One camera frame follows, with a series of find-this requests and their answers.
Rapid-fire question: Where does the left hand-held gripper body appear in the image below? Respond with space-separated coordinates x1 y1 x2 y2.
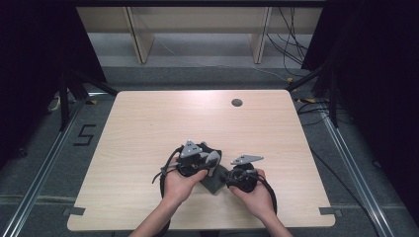
176 139 211 178

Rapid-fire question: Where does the black curtain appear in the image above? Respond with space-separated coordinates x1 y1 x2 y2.
0 0 108 179
300 0 419 228

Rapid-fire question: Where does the light wooden shelf unit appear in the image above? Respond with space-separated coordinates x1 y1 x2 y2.
76 7 324 65

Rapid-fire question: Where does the grey table bracket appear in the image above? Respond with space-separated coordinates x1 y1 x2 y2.
62 206 87 217
318 206 344 217

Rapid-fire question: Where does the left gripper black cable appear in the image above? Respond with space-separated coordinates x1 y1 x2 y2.
151 145 184 200

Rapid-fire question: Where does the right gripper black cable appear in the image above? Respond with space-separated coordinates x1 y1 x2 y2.
248 172 279 215

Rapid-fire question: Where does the black metal stand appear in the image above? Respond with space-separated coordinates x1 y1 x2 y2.
285 63 340 128
57 67 119 132

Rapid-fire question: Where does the metal floor rail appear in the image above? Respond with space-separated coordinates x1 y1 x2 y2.
319 112 398 237
0 92 115 237

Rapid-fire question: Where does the black floor cable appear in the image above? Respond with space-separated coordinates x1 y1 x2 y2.
307 146 383 237

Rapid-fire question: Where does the person's right hand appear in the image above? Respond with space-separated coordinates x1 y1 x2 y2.
226 168 276 221

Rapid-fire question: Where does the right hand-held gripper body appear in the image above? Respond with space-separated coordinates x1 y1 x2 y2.
225 154 265 194

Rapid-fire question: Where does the bundle of black cables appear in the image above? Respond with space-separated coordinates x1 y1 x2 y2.
266 7 312 77

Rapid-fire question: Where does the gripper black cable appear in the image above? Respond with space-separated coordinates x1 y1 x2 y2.
151 145 184 200
248 172 279 215

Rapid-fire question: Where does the person's left hand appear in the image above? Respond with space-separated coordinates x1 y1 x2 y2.
162 156 210 206

